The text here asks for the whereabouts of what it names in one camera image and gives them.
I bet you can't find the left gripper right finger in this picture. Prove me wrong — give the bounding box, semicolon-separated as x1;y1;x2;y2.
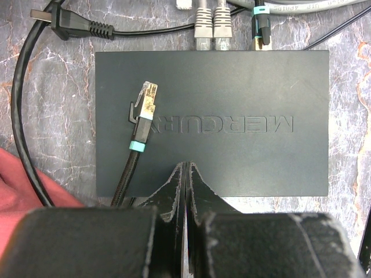
185;163;365;277

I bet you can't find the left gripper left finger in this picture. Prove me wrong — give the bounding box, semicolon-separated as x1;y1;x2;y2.
11;163;185;277

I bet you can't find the black network switch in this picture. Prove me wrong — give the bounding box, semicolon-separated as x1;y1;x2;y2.
95;50;329;197

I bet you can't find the black power plug cable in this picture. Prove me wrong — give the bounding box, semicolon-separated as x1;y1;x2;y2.
251;0;371;52

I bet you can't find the red cloth garment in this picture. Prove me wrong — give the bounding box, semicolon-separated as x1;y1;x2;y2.
0;149;83;252

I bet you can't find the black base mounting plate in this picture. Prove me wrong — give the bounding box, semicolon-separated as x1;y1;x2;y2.
358;210;371;275

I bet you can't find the black ethernet patch cable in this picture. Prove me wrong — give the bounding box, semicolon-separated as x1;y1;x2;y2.
110;81;159;207

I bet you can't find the black mains plug cord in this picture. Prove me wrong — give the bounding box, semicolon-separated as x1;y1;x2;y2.
11;0;195;207

